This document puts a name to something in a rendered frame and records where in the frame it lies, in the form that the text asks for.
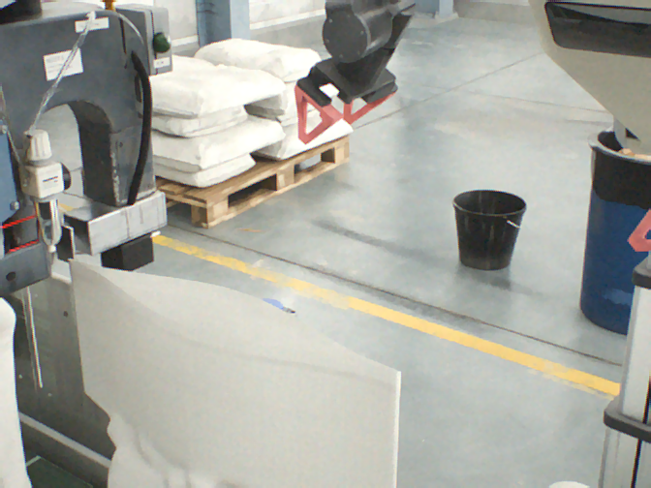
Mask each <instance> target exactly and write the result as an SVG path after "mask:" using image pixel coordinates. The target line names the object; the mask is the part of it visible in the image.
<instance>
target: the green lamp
mask: <svg viewBox="0 0 651 488"><path fill-rule="evenodd" d="M152 47H153V49H154V50H155V51H156V52H157V53H166V52H167V51H169V49H170V48H171V38H170V36H169V35H168V34H167V33H164V32H158V33H156V34H155V35H154V37H153V39H152Z"/></svg>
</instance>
